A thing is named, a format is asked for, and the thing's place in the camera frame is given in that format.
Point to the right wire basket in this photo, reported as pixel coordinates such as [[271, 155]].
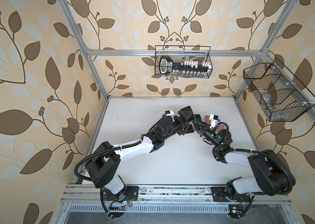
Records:
[[283, 97]]

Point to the pink phone case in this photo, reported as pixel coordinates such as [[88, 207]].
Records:
[[221, 126], [207, 119]]

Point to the phone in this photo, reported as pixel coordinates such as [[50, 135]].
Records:
[[198, 119], [188, 108]]

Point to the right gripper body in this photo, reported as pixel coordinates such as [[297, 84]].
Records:
[[207, 133]]

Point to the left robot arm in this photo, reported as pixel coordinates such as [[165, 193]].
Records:
[[101, 166]]

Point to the wire basket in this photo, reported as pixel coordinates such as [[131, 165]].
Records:
[[283, 97], [178, 52]]

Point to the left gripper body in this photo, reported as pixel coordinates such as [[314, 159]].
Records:
[[175, 125]]

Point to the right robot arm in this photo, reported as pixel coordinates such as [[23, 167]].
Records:
[[270, 175]]

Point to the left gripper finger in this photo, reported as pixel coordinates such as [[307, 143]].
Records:
[[186, 128], [186, 115]]

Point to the back wire basket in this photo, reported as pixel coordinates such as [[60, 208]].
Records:
[[178, 52]]

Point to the socket set on black rail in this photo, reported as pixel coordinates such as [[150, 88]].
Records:
[[167, 66]]

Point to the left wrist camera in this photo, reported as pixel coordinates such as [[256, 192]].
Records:
[[169, 113]]

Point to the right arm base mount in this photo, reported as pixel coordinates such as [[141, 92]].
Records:
[[229, 195]]

